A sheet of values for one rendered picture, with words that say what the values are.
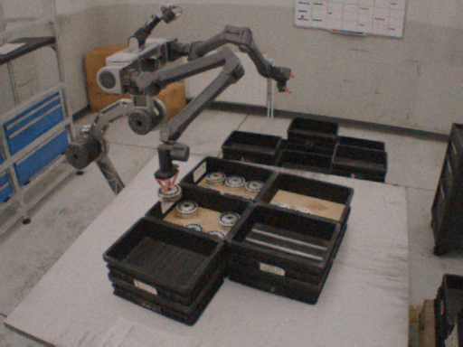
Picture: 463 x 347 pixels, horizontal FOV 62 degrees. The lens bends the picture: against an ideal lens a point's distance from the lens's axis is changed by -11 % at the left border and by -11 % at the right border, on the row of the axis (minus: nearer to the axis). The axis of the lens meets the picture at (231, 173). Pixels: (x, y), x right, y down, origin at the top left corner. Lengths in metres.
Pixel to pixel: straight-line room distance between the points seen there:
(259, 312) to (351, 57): 3.50
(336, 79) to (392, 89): 0.64
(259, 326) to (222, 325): 0.14
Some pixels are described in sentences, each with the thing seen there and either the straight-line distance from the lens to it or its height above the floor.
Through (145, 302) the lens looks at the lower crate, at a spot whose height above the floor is 0.75.
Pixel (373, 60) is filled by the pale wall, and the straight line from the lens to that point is 4.77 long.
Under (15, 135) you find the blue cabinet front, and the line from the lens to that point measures 3.49.
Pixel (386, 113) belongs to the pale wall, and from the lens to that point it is 4.96.
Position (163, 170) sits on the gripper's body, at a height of 1.16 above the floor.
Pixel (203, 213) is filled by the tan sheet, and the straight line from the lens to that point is 2.03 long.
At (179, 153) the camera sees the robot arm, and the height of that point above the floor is 1.24.
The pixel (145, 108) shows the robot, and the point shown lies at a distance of 2.24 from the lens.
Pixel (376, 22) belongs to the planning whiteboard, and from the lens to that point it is 4.67.
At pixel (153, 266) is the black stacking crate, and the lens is 1.78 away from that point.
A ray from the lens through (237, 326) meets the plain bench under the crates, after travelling 1.70.
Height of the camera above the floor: 2.03
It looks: 31 degrees down
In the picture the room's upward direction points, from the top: 1 degrees counter-clockwise
